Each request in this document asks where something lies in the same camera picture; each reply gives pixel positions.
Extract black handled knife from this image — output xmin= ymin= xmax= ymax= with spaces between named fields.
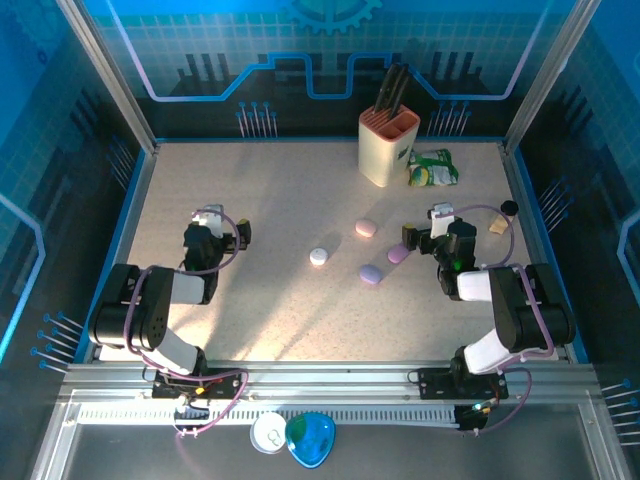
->
xmin=373 ymin=62 xmax=401 ymax=114
xmin=387 ymin=63 xmax=413 ymax=122

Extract white slotted cable duct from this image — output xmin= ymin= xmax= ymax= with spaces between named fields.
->
xmin=77 ymin=406 xmax=462 ymax=428

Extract white round pull-ring tin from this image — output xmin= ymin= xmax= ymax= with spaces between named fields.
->
xmin=249 ymin=411 xmax=290 ymax=456

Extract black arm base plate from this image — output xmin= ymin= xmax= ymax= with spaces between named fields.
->
xmin=416 ymin=366 xmax=510 ymax=402
xmin=151 ymin=366 xmax=247 ymax=402

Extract black capped spice bottle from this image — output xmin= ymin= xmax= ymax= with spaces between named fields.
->
xmin=487 ymin=199 xmax=521 ymax=236

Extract aluminium frame post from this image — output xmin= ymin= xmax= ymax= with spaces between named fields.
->
xmin=501 ymin=0 xmax=602 ymax=151
xmin=55 ymin=0 xmax=161 ymax=155

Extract aluminium table rail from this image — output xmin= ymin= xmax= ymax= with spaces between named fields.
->
xmin=59 ymin=358 xmax=601 ymax=402

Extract blue heart-shaped container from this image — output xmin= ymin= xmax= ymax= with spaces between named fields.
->
xmin=283 ymin=411 xmax=338 ymax=470

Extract green snack bag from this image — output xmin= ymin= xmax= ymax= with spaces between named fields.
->
xmin=406 ymin=148 xmax=461 ymax=189

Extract cream knife block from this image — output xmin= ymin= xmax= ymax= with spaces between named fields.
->
xmin=357 ymin=107 xmax=422 ymax=189

